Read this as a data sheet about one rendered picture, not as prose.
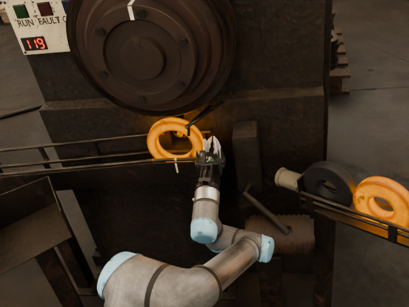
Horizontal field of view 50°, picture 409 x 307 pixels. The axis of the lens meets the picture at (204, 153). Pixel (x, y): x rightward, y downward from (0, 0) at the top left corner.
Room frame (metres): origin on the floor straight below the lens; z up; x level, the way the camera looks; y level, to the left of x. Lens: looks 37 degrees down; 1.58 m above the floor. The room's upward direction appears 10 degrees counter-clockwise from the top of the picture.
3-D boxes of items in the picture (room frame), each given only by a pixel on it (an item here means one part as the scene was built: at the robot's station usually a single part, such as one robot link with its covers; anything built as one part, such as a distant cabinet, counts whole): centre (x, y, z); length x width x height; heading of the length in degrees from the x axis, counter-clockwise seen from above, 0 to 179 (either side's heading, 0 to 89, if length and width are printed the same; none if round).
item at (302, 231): (0.98, -0.20, 0.27); 0.22 x 0.13 x 0.53; 77
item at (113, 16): (1.09, 0.11, 1.11); 0.28 x 0.06 x 0.28; 77
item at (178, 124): (1.20, 0.09, 0.75); 0.18 x 0.03 x 0.18; 75
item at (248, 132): (1.15, -0.14, 0.68); 0.11 x 0.08 x 0.24; 167
